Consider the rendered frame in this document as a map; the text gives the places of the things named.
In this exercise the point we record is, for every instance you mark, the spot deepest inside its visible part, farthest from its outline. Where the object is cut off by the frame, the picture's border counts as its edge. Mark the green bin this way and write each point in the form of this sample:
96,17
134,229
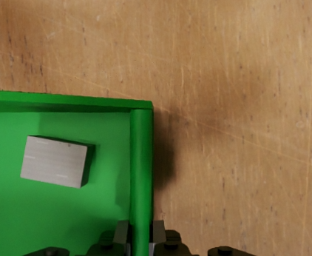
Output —
34,214

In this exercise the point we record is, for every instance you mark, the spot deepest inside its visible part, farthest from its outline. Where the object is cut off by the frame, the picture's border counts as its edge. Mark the grey rectangular block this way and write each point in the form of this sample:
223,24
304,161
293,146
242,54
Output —
57,161

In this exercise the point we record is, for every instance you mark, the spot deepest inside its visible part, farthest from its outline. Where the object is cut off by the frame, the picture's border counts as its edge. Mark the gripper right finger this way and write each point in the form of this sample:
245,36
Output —
161,244

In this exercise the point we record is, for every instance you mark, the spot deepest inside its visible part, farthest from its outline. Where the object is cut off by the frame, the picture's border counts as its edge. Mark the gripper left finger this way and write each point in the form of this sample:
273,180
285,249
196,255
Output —
121,245

